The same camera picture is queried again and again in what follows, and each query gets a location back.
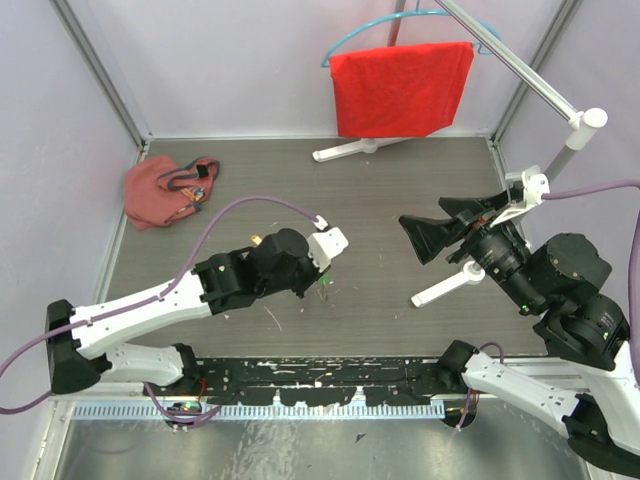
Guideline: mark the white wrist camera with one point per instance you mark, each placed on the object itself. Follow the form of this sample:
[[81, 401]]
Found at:
[[325, 244], [524, 192]]

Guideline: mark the red cloth on hanger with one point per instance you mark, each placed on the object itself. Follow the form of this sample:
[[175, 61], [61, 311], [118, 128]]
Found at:
[[402, 91]]

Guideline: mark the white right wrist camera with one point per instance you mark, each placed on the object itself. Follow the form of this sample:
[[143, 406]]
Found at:
[[524, 192]]

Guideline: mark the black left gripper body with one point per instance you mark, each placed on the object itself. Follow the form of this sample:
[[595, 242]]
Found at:
[[307, 276]]

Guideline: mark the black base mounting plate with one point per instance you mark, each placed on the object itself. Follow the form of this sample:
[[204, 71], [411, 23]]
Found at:
[[324, 381]]

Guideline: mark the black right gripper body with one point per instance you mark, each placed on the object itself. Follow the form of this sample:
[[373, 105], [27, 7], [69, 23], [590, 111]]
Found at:
[[479, 236]]

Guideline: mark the aluminium frame post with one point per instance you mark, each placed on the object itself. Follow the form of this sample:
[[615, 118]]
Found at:
[[83, 27]]

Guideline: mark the crumpled dusty red garment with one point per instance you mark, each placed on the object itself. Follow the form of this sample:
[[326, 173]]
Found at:
[[158, 193]]

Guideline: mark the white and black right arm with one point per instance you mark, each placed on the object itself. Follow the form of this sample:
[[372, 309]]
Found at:
[[560, 285]]

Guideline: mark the white garment rack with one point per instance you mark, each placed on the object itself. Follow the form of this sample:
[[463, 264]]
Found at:
[[584, 124]]

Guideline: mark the slotted grey cable duct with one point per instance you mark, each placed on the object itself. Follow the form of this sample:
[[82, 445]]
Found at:
[[141, 410]]

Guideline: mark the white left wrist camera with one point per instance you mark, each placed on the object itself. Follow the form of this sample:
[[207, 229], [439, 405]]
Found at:
[[325, 244]]

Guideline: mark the key with green tag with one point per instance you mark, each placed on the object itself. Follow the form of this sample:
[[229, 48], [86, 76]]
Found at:
[[324, 281]]

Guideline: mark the large keyring with yellow grip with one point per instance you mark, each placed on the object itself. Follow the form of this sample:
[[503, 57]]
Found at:
[[325, 294]]

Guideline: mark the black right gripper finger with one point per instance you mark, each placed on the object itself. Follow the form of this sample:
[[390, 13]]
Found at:
[[428, 237], [472, 209]]

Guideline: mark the teal clothes hanger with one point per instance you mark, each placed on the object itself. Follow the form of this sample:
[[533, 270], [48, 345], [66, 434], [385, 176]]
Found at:
[[404, 28]]

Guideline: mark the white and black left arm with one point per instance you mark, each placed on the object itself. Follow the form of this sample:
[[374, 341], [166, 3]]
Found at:
[[93, 343]]

